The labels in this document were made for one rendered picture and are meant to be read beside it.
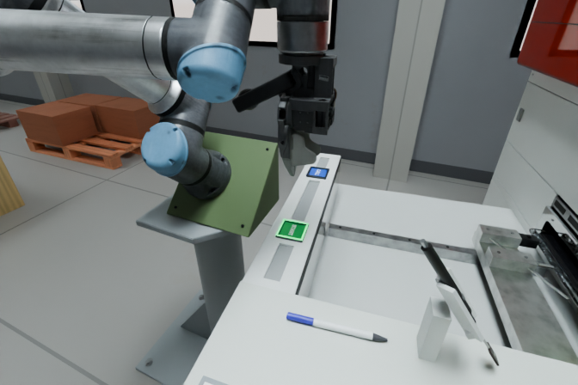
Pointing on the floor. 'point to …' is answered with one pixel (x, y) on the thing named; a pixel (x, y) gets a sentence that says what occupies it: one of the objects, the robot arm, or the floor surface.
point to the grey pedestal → (210, 294)
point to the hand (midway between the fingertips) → (289, 168)
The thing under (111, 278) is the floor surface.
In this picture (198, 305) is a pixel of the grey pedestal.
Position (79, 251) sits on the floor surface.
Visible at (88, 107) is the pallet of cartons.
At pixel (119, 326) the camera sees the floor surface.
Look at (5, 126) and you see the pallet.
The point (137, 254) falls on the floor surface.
